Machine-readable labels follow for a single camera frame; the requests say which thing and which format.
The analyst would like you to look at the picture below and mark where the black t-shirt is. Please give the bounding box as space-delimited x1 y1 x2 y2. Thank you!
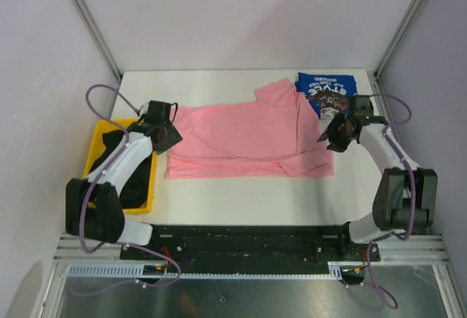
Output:
88 130 152 209

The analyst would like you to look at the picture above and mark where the yellow plastic bin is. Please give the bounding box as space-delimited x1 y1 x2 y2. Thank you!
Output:
82 120 158 214

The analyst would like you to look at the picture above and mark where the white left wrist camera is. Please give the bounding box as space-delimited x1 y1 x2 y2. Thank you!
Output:
136 102 150 116

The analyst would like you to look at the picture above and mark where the aluminium frame post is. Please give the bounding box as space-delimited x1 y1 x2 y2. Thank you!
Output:
374 0 427 80
71 0 123 82

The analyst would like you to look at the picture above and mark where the aluminium side rail right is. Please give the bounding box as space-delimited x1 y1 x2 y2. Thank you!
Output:
370 73 422 224

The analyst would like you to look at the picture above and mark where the folded blue printed t-shirt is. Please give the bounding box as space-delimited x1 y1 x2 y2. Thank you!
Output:
295 72 358 120

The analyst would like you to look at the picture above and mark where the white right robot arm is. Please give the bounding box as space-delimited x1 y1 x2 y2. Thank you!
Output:
318 95 438 260

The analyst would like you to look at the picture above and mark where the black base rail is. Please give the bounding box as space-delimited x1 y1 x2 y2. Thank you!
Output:
120 225 381 267

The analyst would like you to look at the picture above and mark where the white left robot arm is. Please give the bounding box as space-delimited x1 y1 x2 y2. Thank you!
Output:
65 101 182 260

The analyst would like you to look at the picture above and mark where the white slotted cable duct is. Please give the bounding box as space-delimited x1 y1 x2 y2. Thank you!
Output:
67 262 366 280

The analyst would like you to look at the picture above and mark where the aluminium frame post left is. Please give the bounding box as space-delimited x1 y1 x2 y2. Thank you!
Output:
71 0 123 82

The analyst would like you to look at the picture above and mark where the pink t-shirt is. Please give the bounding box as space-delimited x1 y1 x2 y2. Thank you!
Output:
166 79 334 180

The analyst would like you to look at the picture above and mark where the aluminium frame post right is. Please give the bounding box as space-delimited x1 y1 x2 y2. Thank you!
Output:
374 0 427 80

